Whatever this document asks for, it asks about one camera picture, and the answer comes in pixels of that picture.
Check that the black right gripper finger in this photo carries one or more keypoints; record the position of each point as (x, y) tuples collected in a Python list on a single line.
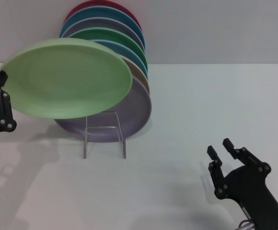
[(219, 177), (248, 160)]

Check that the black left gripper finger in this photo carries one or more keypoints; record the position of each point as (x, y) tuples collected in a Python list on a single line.
[(4, 107)]

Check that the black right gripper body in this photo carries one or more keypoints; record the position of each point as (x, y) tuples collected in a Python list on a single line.
[(251, 194)]

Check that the light green plate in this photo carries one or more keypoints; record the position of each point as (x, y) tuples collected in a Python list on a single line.
[(64, 79)]

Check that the clear acrylic plate rack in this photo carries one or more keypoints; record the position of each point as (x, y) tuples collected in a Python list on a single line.
[(123, 148)]

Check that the lilac plate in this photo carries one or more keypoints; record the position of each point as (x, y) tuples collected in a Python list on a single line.
[(134, 107)]

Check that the grey purple plate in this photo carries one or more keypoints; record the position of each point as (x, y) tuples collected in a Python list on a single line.
[(98, 23)]

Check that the crimson red plate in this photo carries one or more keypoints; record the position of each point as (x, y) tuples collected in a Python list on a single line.
[(91, 3)]

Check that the dark green plate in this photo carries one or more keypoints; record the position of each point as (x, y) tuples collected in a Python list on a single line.
[(110, 34)]

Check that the teal plate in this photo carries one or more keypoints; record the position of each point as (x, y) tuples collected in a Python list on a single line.
[(100, 13)]

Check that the beige plate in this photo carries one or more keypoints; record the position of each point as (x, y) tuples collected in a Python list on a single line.
[(138, 73)]

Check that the light blue plate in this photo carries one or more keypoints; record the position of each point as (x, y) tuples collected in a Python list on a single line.
[(126, 51)]

